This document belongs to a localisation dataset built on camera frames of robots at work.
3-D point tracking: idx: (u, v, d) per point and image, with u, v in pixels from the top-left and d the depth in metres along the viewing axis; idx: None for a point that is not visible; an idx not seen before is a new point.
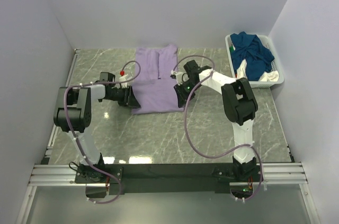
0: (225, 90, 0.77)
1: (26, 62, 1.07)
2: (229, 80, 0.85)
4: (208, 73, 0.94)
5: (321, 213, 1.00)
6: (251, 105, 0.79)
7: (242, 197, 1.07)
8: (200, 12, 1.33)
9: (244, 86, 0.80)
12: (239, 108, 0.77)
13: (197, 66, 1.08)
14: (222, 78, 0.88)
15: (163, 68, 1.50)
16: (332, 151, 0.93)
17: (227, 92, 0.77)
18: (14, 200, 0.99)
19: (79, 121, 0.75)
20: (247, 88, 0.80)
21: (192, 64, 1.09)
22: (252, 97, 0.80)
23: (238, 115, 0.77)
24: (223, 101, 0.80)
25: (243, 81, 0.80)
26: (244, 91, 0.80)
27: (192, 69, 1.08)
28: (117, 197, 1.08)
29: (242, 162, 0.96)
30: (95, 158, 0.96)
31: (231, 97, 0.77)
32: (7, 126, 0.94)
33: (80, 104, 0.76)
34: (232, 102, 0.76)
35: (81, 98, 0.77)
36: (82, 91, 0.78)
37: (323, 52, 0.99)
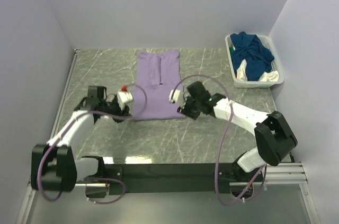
0: (262, 134, 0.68)
1: (26, 61, 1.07)
2: (259, 117, 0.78)
4: (228, 106, 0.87)
5: (321, 213, 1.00)
6: (290, 142, 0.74)
7: (242, 197, 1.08)
8: (200, 12, 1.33)
9: (279, 123, 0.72)
12: (279, 150, 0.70)
13: (205, 90, 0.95)
14: (248, 113, 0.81)
15: (166, 72, 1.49)
16: (332, 151, 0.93)
17: (265, 135, 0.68)
18: (14, 200, 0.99)
19: (59, 188, 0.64)
20: (282, 124, 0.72)
21: (199, 88, 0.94)
22: (290, 132, 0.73)
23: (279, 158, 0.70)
24: (258, 143, 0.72)
25: (278, 118, 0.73)
26: (280, 128, 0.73)
27: (199, 94, 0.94)
28: (119, 197, 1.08)
29: (248, 170, 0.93)
30: (93, 169, 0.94)
31: (270, 140, 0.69)
32: (6, 125, 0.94)
33: (59, 169, 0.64)
34: (273, 148, 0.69)
35: (59, 163, 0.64)
36: (60, 151, 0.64)
37: (323, 52, 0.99)
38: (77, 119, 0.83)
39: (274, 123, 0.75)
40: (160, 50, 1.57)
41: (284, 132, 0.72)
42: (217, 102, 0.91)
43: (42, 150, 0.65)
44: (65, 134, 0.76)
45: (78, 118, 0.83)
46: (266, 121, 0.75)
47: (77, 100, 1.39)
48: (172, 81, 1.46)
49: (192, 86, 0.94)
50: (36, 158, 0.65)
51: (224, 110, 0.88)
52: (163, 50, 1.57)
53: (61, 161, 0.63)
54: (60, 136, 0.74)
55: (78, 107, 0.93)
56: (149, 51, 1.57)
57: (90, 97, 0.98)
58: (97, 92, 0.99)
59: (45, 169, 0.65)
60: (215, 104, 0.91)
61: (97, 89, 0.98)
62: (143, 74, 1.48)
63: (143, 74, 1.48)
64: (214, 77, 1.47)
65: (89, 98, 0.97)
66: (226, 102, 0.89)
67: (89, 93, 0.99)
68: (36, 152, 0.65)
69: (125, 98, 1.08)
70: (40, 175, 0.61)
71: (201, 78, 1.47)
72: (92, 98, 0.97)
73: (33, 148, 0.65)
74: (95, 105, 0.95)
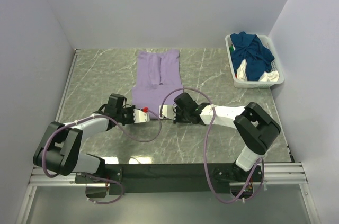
0: (241, 125, 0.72)
1: (26, 62, 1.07)
2: (237, 112, 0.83)
4: (211, 110, 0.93)
5: (321, 213, 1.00)
6: (273, 128, 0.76)
7: (242, 197, 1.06)
8: (200, 12, 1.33)
9: (256, 111, 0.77)
12: (261, 136, 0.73)
13: (192, 102, 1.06)
14: (228, 112, 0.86)
15: (166, 72, 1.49)
16: (332, 151, 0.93)
17: (243, 124, 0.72)
18: (14, 200, 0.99)
19: (57, 167, 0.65)
20: (259, 112, 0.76)
21: (187, 99, 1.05)
22: (270, 119, 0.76)
23: (264, 143, 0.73)
24: (242, 135, 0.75)
25: (253, 107, 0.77)
26: (259, 117, 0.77)
27: (188, 105, 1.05)
28: (119, 197, 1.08)
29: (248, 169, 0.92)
30: (92, 168, 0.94)
31: (250, 128, 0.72)
32: (6, 125, 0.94)
33: (65, 146, 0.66)
34: (254, 135, 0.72)
35: (67, 143, 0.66)
36: (72, 132, 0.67)
37: (323, 51, 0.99)
38: (95, 116, 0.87)
39: (253, 114, 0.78)
40: (160, 50, 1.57)
41: (263, 118, 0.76)
42: (203, 110, 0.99)
43: (57, 126, 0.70)
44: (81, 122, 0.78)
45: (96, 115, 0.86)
46: (245, 113, 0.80)
47: (77, 100, 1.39)
48: (172, 81, 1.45)
49: (181, 98, 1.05)
50: (50, 132, 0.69)
51: (208, 115, 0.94)
52: (164, 50, 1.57)
53: (71, 136, 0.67)
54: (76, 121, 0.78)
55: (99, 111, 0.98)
56: (149, 51, 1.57)
57: (109, 106, 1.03)
58: (117, 103, 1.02)
59: (52, 146, 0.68)
60: (201, 111, 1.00)
61: (118, 99, 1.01)
62: (143, 74, 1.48)
63: (143, 74, 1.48)
64: (214, 77, 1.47)
65: (108, 106, 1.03)
66: (209, 108, 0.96)
67: (109, 102, 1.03)
68: (52, 126, 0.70)
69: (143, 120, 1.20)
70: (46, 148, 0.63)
71: (201, 78, 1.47)
72: (112, 107, 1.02)
73: (50, 122, 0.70)
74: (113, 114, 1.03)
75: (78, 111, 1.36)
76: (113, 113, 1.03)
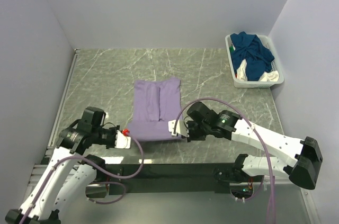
0: (308, 172, 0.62)
1: (26, 61, 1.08)
2: (293, 149, 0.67)
4: (252, 131, 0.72)
5: (321, 213, 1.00)
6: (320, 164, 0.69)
7: (242, 197, 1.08)
8: (201, 12, 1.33)
9: (315, 151, 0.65)
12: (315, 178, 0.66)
13: (211, 112, 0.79)
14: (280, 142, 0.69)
15: (164, 106, 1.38)
16: (332, 152, 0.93)
17: (309, 171, 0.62)
18: (14, 200, 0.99)
19: None
20: (317, 151, 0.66)
21: (204, 109, 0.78)
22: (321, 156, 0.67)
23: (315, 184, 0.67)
24: (294, 177, 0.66)
25: (314, 147, 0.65)
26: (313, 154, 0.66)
27: (206, 117, 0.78)
28: (121, 197, 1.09)
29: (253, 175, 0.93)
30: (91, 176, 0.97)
31: (312, 173, 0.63)
32: (7, 126, 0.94)
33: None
34: (313, 181, 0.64)
35: None
36: None
37: (322, 52, 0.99)
38: (55, 169, 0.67)
39: (308, 151, 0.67)
40: (160, 50, 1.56)
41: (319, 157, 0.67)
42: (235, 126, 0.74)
43: (15, 219, 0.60)
44: (38, 196, 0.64)
45: (55, 169, 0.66)
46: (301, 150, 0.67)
47: (77, 100, 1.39)
48: (172, 115, 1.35)
49: (196, 110, 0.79)
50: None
51: (247, 136, 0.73)
52: (164, 50, 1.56)
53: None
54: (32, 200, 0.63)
55: (63, 135, 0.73)
56: (149, 51, 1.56)
57: (83, 123, 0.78)
58: (93, 117, 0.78)
59: None
60: (230, 126, 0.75)
61: (94, 113, 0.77)
62: (141, 109, 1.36)
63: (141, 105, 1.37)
64: (214, 77, 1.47)
65: (81, 123, 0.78)
66: (247, 127, 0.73)
67: (83, 117, 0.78)
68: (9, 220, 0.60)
69: (121, 146, 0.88)
70: None
71: (201, 78, 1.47)
72: (86, 124, 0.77)
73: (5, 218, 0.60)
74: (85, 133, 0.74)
75: (78, 110, 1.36)
76: (87, 130, 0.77)
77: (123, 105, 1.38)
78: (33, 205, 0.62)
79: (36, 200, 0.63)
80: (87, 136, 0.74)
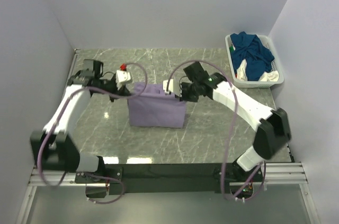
0: (266, 134, 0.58)
1: (26, 61, 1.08)
2: (263, 113, 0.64)
4: (229, 92, 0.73)
5: (321, 213, 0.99)
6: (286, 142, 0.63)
7: (242, 197, 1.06)
8: (201, 11, 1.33)
9: (283, 122, 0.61)
12: (276, 149, 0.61)
13: (203, 71, 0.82)
14: (252, 106, 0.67)
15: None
16: (332, 151, 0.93)
17: (267, 133, 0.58)
18: (14, 200, 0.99)
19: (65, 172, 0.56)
20: (284, 122, 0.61)
21: (197, 68, 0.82)
22: (289, 131, 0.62)
23: (270, 154, 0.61)
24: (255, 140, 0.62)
25: (282, 117, 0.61)
26: (280, 125, 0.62)
27: (197, 74, 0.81)
28: (119, 197, 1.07)
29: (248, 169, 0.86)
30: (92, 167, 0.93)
31: (270, 138, 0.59)
32: (7, 125, 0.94)
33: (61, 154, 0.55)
34: (270, 147, 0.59)
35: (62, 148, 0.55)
36: (61, 136, 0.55)
37: (323, 50, 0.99)
38: (72, 98, 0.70)
39: (276, 122, 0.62)
40: (160, 50, 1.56)
41: (284, 131, 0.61)
42: (218, 86, 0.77)
43: (39, 137, 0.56)
44: (61, 116, 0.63)
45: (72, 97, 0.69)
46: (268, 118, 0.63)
47: None
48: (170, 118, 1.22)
49: (189, 66, 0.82)
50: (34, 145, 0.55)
51: (225, 97, 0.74)
52: (164, 50, 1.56)
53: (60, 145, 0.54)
54: (55, 118, 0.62)
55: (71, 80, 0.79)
56: (149, 51, 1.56)
57: (86, 71, 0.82)
58: (95, 65, 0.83)
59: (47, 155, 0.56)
60: (214, 85, 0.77)
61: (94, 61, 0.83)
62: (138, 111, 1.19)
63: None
64: None
65: (83, 71, 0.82)
66: (228, 87, 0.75)
67: (85, 67, 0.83)
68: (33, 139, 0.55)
69: (123, 79, 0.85)
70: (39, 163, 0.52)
71: None
72: (89, 71, 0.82)
73: (30, 137, 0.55)
74: (90, 77, 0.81)
75: None
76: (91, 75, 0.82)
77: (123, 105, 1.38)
78: (57, 122, 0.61)
79: (60, 119, 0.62)
80: (92, 79, 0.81)
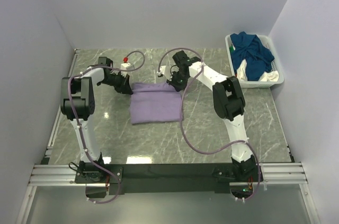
0: (217, 90, 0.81)
1: (26, 62, 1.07)
2: (219, 79, 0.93)
4: (199, 68, 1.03)
5: (321, 213, 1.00)
6: (240, 102, 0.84)
7: (242, 197, 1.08)
8: (201, 12, 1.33)
9: (233, 85, 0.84)
12: (229, 105, 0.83)
13: (186, 57, 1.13)
14: (213, 75, 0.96)
15: (163, 107, 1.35)
16: (332, 151, 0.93)
17: (218, 91, 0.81)
18: (14, 200, 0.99)
19: (83, 108, 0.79)
20: (235, 86, 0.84)
21: (181, 55, 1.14)
22: (241, 95, 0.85)
23: (226, 112, 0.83)
24: (214, 100, 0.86)
25: (233, 80, 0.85)
26: (233, 90, 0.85)
27: (180, 60, 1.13)
28: (115, 197, 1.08)
29: (241, 160, 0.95)
30: (96, 153, 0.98)
31: (222, 96, 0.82)
32: (7, 125, 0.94)
33: (83, 93, 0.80)
34: (222, 102, 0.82)
35: (84, 87, 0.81)
36: (85, 80, 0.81)
37: (322, 51, 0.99)
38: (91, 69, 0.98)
39: (230, 86, 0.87)
40: (160, 50, 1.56)
41: (235, 92, 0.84)
42: (193, 64, 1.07)
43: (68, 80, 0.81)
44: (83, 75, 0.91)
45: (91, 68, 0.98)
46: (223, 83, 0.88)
47: None
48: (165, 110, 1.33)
49: (176, 54, 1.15)
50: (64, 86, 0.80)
51: (196, 71, 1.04)
52: (164, 50, 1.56)
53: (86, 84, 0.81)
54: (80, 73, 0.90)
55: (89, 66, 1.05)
56: (149, 51, 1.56)
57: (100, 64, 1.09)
58: (106, 61, 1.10)
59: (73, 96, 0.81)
60: (190, 64, 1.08)
61: (106, 57, 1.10)
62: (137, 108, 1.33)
63: (138, 108, 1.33)
64: None
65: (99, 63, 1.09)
66: (198, 65, 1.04)
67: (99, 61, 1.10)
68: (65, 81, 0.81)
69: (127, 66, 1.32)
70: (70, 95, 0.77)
71: None
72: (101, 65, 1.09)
73: (63, 78, 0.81)
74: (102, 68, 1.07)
75: None
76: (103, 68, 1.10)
77: (123, 105, 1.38)
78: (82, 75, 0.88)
79: None
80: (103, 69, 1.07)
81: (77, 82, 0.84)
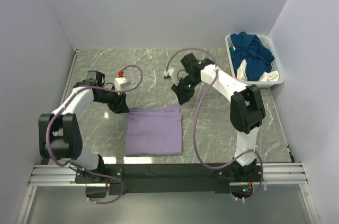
0: (237, 101, 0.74)
1: (26, 61, 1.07)
2: (238, 88, 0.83)
4: (213, 72, 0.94)
5: (322, 213, 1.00)
6: (259, 115, 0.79)
7: (242, 197, 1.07)
8: (201, 12, 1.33)
9: (254, 96, 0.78)
12: (248, 118, 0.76)
13: (196, 60, 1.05)
14: (229, 82, 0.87)
15: (161, 136, 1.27)
16: (332, 151, 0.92)
17: (239, 103, 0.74)
18: (14, 200, 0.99)
19: (67, 153, 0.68)
20: (257, 97, 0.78)
21: (191, 57, 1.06)
22: (261, 106, 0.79)
23: (246, 124, 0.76)
24: (232, 110, 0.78)
25: (255, 91, 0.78)
26: (253, 101, 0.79)
27: (190, 63, 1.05)
28: (118, 197, 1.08)
29: (244, 164, 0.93)
30: (94, 164, 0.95)
31: (242, 107, 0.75)
32: (7, 125, 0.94)
33: (65, 136, 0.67)
34: (241, 115, 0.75)
35: (65, 129, 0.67)
36: (66, 118, 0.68)
37: (323, 51, 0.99)
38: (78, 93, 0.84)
39: (249, 95, 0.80)
40: (160, 50, 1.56)
41: (256, 104, 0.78)
42: (205, 67, 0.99)
43: (47, 119, 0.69)
44: (68, 105, 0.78)
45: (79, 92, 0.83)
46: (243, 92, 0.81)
47: None
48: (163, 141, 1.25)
49: (185, 57, 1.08)
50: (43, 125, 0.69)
51: (210, 76, 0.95)
52: (164, 50, 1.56)
53: (66, 127, 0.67)
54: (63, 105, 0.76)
55: (77, 84, 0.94)
56: (149, 51, 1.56)
57: (89, 80, 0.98)
58: (97, 75, 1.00)
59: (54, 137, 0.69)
60: (203, 68, 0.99)
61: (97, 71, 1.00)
62: (134, 135, 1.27)
63: (135, 130, 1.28)
64: None
65: (88, 80, 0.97)
66: (212, 69, 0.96)
67: (88, 77, 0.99)
68: (43, 121, 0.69)
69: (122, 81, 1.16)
70: (47, 141, 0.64)
71: None
72: (92, 80, 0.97)
73: (40, 117, 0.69)
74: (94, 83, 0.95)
75: None
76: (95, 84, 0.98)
77: None
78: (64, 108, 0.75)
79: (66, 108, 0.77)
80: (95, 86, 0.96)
81: (59, 120, 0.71)
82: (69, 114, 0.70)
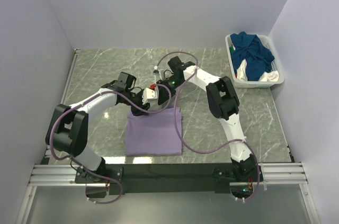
0: (210, 90, 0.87)
1: (26, 61, 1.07)
2: (212, 80, 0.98)
4: (193, 71, 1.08)
5: (321, 213, 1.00)
6: (233, 101, 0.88)
7: (242, 197, 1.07)
8: (201, 12, 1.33)
9: (226, 86, 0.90)
12: (223, 104, 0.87)
13: (180, 63, 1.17)
14: (206, 77, 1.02)
15: (161, 137, 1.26)
16: (332, 151, 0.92)
17: (211, 91, 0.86)
18: (14, 200, 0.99)
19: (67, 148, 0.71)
20: (229, 87, 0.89)
21: (176, 60, 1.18)
22: (234, 95, 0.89)
23: (221, 111, 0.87)
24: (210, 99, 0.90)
25: (226, 81, 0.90)
26: (227, 90, 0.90)
27: (176, 65, 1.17)
28: (118, 198, 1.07)
29: (240, 160, 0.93)
30: (94, 164, 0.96)
31: (215, 95, 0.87)
32: (7, 125, 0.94)
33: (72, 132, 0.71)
34: (215, 101, 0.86)
35: (73, 125, 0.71)
36: (78, 116, 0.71)
37: (323, 51, 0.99)
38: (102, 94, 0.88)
39: (223, 86, 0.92)
40: (160, 50, 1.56)
41: (229, 92, 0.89)
42: (186, 68, 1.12)
43: (62, 110, 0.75)
44: (87, 104, 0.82)
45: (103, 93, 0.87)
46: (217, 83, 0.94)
47: (77, 100, 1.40)
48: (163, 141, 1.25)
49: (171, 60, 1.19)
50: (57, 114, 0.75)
51: (190, 74, 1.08)
52: (164, 50, 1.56)
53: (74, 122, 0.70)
54: (82, 101, 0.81)
55: (106, 86, 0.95)
56: (149, 51, 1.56)
57: (119, 82, 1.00)
58: (126, 80, 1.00)
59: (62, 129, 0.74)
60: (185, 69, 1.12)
61: (128, 75, 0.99)
62: (134, 135, 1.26)
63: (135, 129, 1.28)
64: None
65: (118, 82, 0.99)
66: (192, 68, 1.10)
67: (120, 78, 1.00)
68: (59, 110, 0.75)
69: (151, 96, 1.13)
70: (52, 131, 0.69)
71: None
72: (121, 83, 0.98)
73: (56, 107, 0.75)
74: (121, 88, 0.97)
75: None
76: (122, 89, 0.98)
77: (123, 105, 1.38)
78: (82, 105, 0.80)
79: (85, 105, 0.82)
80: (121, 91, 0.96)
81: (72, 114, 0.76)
82: (83, 112, 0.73)
